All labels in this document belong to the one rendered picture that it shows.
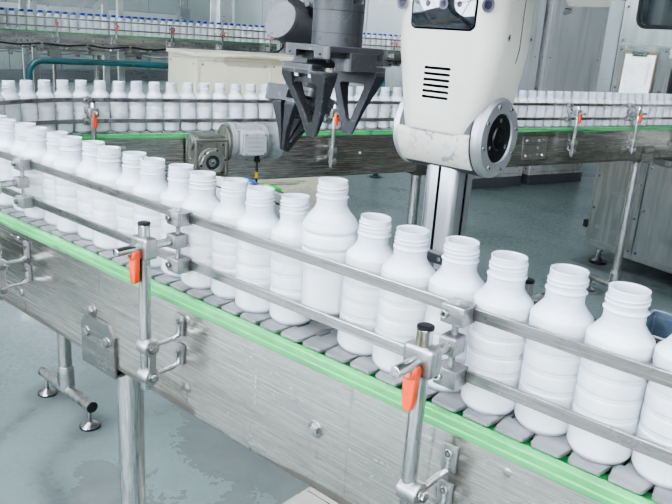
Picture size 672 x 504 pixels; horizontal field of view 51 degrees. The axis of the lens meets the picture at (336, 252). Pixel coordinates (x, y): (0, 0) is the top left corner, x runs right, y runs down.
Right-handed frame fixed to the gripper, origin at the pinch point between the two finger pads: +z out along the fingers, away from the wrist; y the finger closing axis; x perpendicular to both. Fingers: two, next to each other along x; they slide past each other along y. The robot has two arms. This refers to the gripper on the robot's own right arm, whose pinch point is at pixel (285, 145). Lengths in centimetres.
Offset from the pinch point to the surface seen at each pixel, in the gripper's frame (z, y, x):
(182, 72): -67, -334, 224
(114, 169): 11.7, -18.1, -17.3
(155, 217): 16.9, -5.6, -16.6
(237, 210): 12.3, 11.5, -17.1
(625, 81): -130, -78, 350
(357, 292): 17.4, 34.4, -17.2
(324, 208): 9.1, 28.0, -19.5
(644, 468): 24, 68, -15
